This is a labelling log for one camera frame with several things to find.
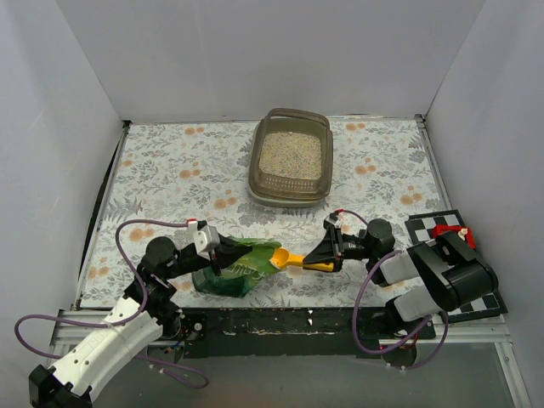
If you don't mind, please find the black white checkerboard plate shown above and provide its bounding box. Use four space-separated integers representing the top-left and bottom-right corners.
405 210 507 323

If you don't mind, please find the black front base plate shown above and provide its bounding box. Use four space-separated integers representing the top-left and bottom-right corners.
169 306 426 359

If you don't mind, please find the brown plastic litter box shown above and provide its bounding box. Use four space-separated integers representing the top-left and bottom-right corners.
248 108 333 207

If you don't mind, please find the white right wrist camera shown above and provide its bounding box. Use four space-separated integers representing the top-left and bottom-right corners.
323 209 343 230

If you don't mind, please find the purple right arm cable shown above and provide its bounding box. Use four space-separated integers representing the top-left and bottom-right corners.
339 209 449 370

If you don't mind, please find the red white small bracket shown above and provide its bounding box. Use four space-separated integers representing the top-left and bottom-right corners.
431 224 476 248

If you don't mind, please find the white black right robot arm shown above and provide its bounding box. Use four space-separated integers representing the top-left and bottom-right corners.
303 213 498 338

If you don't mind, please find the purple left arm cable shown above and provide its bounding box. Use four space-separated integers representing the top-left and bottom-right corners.
14 218 210 388

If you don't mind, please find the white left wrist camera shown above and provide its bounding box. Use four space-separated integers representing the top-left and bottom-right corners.
193 222 220 260

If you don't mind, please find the floral patterned table mat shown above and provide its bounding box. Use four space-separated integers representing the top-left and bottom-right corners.
76 117 445 309

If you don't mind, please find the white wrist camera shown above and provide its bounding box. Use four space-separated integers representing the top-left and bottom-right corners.
193 222 220 260
323 209 343 230

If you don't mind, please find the green litter bag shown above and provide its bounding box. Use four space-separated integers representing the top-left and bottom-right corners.
192 238 281 298

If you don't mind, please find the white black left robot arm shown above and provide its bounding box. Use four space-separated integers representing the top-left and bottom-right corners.
29 229 252 407

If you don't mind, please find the orange plastic scoop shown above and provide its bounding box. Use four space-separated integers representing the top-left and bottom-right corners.
269 247 334 272

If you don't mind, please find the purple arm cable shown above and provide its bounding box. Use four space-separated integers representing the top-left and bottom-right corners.
339 209 449 370
14 218 210 388

